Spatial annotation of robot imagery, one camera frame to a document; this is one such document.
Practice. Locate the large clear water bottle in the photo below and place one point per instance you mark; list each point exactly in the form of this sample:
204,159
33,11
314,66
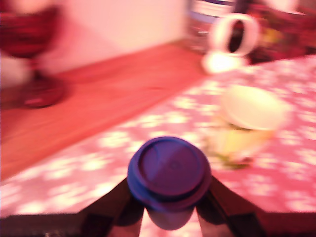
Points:
205,14

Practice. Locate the blue coffee capsule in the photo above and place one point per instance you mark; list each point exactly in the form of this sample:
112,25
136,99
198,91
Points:
170,170

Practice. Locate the red glass goblet bowl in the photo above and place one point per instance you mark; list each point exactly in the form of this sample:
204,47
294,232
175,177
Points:
24,37

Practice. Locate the small white round camera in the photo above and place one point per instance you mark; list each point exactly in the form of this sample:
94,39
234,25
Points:
222,61

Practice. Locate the floral tissue box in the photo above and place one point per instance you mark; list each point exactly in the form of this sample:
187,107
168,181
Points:
286,34

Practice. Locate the yellow cartoon mug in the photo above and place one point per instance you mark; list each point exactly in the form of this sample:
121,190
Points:
251,111

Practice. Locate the paw-print cloth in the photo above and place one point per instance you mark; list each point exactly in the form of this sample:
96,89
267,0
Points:
247,197

